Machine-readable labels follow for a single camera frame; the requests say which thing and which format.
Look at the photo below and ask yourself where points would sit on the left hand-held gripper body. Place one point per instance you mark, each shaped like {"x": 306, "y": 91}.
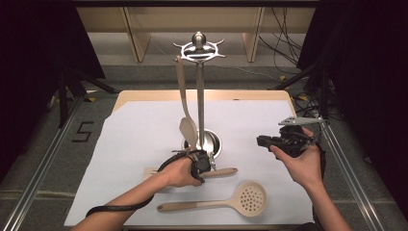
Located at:
{"x": 202, "y": 163}

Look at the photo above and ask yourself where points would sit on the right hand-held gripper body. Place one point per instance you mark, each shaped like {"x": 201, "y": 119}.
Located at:
{"x": 293, "y": 141}

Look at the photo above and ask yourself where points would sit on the beige slotted turner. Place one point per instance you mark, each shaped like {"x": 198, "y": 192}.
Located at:
{"x": 221, "y": 172}

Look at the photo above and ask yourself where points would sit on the beige solid turner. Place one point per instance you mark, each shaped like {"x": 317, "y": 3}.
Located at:
{"x": 188, "y": 130}

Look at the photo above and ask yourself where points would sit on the beige perforated skimmer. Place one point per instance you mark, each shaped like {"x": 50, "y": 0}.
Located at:
{"x": 192, "y": 205}

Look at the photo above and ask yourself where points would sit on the steel utensil rack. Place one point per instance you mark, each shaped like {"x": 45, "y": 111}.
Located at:
{"x": 200, "y": 96}

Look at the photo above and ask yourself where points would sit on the person's left hand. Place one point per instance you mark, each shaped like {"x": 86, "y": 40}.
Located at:
{"x": 178, "y": 173}

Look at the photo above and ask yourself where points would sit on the person's right hand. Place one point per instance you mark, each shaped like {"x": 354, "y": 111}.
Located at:
{"x": 304, "y": 166}

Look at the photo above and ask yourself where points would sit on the black metal stand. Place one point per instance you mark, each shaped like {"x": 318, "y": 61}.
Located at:
{"x": 63, "y": 96}
{"x": 324, "y": 93}

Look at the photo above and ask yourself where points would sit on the white table sheet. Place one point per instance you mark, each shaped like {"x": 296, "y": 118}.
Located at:
{"x": 144, "y": 128}

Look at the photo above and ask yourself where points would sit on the black curtain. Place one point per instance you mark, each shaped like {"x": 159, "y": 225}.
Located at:
{"x": 32, "y": 48}
{"x": 369, "y": 64}

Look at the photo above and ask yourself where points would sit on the aluminium floor rail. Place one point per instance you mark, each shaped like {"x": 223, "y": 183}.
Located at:
{"x": 38, "y": 179}
{"x": 352, "y": 179}

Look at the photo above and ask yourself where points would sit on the light wooden shelf frame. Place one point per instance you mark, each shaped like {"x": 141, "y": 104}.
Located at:
{"x": 192, "y": 19}

